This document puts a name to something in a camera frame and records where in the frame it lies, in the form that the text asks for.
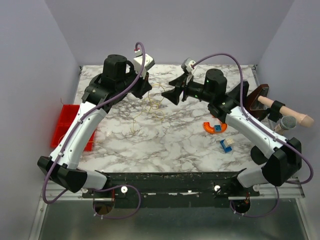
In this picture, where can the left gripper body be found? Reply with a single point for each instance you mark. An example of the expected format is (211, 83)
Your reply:
(142, 86)

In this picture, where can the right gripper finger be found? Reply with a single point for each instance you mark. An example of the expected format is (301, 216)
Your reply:
(179, 81)
(173, 95)

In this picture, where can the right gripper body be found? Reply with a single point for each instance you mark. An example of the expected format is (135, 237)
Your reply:
(183, 89)

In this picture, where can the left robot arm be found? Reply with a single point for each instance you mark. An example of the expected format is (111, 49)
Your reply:
(99, 96)

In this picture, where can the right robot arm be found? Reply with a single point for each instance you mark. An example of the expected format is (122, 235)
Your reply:
(281, 156)

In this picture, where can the orange curved toy track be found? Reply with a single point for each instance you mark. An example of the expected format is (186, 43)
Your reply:
(218, 128)

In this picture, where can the black triangular stand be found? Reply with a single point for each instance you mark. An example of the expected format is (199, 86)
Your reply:
(233, 97)

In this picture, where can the blue white toy block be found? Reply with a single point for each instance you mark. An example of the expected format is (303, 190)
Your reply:
(226, 144)

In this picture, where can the red plastic bin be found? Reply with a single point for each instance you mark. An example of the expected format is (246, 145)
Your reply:
(66, 117)

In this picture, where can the black round stand base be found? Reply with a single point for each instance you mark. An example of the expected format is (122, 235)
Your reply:
(257, 156)

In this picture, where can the grey microphone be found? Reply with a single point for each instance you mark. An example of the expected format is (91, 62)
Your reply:
(286, 123)

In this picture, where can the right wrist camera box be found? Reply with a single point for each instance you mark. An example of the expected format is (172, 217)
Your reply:
(188, 65)

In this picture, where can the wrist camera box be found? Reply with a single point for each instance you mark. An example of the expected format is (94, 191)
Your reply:
(188, 65)
(144, 64)

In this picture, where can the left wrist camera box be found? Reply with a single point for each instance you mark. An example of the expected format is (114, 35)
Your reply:
(144, 64)

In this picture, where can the beige handle with black clamp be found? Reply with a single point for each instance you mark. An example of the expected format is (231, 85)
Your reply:
(302, 119)

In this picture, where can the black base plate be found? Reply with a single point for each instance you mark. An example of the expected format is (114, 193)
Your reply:
(170, 189)

